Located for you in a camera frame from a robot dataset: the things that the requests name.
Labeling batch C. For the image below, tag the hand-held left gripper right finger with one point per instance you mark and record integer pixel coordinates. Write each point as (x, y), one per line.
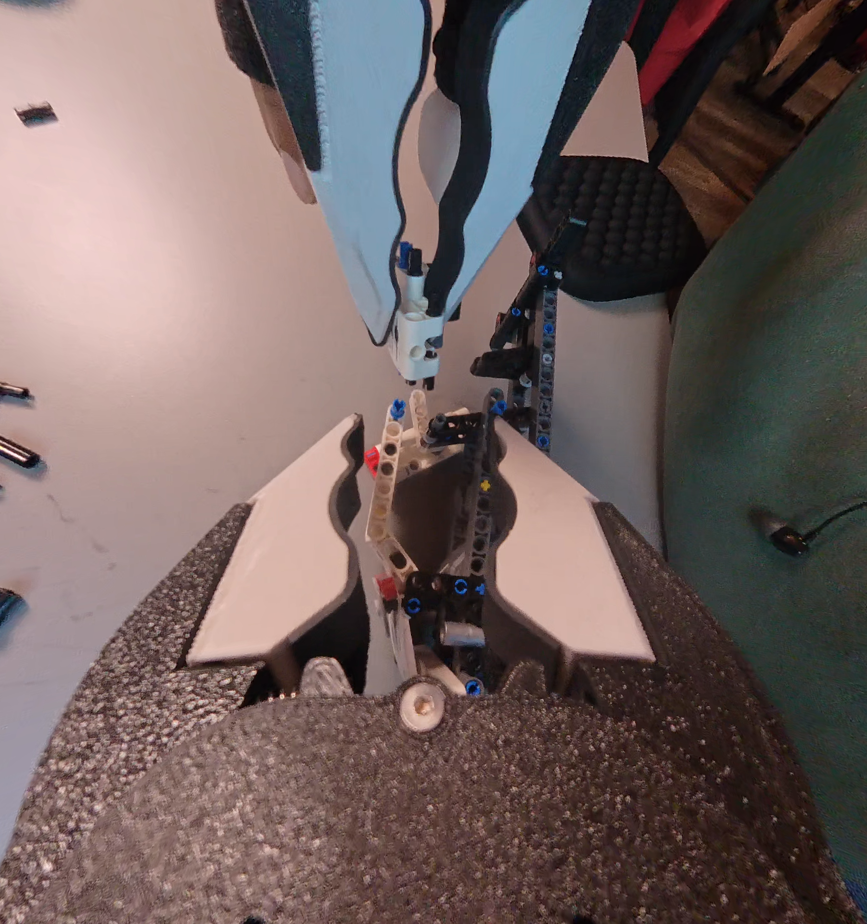
(571, 571)

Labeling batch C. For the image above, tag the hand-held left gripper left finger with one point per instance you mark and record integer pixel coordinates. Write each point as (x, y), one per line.
(282, 571)

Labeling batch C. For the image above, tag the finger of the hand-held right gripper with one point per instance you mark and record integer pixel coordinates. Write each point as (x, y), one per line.
(528, 87)
(362, 130)

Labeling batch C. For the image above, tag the black toy vehicle chassis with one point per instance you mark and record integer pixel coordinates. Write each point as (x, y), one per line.
(455, 534)

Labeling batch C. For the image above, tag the small white toy brick assembly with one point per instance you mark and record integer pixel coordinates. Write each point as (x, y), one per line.
(419, 335)

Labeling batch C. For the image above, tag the grey desk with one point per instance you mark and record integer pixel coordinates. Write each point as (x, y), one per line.
(145, 289)

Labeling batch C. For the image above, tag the person's right hand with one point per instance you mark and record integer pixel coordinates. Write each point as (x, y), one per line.
(282, 145)

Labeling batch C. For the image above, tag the black wrist rest pad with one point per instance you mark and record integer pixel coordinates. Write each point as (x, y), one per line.
(621, 231)

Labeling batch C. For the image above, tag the tiny black toy brick pin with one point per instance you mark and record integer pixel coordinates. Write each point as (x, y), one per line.
(35, 114)

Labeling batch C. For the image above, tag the person's green sweater torso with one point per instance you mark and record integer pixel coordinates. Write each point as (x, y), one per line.
(795, 404)

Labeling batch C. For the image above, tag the pile of small toy brick parts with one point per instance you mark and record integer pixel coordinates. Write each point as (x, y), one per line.
(8, 451)

